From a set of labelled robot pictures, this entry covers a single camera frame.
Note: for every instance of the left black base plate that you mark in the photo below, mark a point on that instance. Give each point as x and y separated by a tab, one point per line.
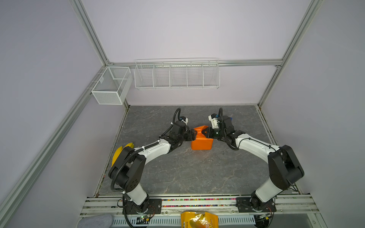
149	206

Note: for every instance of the white wire long shelf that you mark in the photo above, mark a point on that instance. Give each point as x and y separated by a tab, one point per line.
183	73

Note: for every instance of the aluminium rail frame base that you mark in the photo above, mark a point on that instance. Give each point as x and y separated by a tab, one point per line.
219	205

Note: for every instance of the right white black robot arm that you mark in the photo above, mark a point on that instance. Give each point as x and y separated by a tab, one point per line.
284	166

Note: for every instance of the grey cloth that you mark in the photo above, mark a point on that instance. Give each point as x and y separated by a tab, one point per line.
99	221

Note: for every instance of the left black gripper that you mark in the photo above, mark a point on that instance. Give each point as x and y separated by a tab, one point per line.
191	135

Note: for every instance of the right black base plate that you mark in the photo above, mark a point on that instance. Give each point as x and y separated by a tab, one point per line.
249	204

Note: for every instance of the white mesh square basket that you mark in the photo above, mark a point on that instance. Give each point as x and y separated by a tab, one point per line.
113	85

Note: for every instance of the wrist white camera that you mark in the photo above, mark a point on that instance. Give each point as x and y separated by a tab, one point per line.
184	120
214	121

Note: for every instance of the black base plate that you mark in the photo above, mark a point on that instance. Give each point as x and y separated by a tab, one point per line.
249	204
149	206

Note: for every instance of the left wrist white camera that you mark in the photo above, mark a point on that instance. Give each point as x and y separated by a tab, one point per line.
184	120

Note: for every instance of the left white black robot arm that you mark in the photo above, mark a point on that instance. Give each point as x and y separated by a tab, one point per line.
129	162

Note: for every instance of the yellow snack bag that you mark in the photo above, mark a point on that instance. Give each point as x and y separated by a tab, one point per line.
191	219

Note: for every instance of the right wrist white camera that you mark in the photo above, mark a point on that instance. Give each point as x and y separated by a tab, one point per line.
214	121

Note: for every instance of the yellow banana bunch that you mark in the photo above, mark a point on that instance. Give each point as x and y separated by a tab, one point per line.
118	152

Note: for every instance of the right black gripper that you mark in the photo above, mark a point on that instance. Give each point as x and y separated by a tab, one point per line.
209	130

